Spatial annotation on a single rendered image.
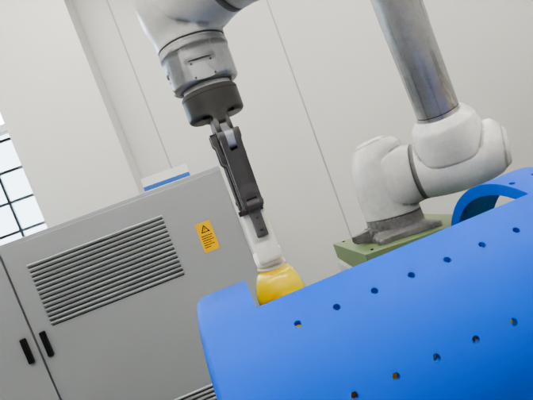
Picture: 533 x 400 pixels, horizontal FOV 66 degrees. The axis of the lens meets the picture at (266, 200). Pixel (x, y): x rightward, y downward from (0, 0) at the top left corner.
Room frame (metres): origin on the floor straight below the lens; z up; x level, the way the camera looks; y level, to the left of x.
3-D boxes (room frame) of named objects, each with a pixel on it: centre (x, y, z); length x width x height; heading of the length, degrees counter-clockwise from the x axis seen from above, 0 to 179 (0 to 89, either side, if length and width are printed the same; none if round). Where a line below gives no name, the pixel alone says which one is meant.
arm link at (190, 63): (0.55, 0.02, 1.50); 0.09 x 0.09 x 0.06
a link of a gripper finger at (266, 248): (0.53, 0.02, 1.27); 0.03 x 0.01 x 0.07; 98
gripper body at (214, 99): (0.55, 0.02, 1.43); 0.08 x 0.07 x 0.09; 8
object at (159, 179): (2.18, 0.46, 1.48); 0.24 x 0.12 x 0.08; 103
